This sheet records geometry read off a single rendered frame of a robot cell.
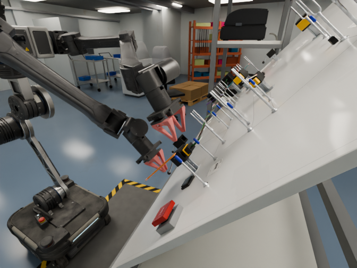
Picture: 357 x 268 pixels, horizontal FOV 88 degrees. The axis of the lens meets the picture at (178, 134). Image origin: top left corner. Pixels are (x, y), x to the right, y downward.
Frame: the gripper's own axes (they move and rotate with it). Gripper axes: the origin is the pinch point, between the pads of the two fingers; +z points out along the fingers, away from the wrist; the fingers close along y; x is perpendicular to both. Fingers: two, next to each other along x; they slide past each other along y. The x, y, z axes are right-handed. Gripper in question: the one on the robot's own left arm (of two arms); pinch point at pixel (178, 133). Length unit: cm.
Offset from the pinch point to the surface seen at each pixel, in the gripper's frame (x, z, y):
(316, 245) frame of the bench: -23, 60, 11
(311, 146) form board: -32.4, -0.3, -15.8
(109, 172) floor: 185, 52, 61
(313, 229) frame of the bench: -22, 61, 18
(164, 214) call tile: -4.4, 8.3, -21.6
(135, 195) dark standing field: 135, 75, 46
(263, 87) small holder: -19.6, 3.0, 29.1
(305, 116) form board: -32.0, -0.2, -6.7
